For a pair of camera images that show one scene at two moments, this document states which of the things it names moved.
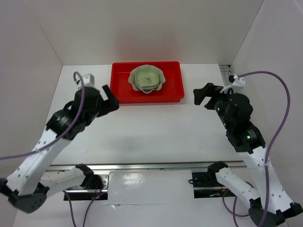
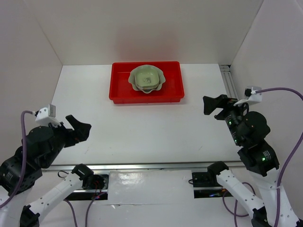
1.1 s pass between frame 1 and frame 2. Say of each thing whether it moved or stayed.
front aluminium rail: stayed
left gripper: moved
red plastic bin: stayed
